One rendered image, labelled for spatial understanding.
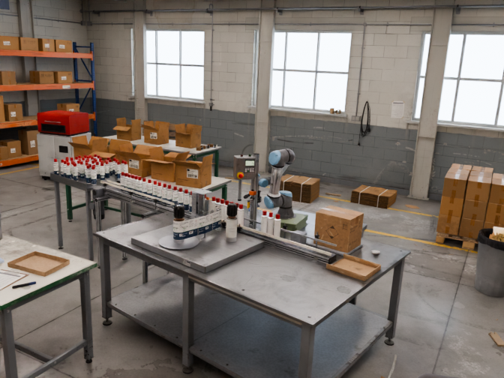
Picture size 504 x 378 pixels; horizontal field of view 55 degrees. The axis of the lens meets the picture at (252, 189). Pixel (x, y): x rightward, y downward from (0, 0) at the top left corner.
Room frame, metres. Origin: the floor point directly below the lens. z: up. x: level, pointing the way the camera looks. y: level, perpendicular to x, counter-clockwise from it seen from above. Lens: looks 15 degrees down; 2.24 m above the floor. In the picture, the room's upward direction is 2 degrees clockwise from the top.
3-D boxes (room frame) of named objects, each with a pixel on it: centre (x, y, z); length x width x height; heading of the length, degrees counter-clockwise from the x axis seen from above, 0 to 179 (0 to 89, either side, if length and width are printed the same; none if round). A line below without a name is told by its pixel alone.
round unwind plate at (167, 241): (3.43, 0.54, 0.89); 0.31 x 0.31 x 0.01
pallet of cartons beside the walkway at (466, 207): (6.38, -3.10, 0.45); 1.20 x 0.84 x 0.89; 154
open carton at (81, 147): (6.42, 2.23, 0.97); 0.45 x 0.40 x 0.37; 154
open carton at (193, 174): (5.60, 0.70, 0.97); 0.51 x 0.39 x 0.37; 157
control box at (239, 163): (3.93, 0.07, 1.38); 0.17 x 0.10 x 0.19; 107
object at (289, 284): (3.64, 0.00, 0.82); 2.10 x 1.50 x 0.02; 52
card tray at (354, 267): (3.19, -0.75, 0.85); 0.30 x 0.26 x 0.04; 52
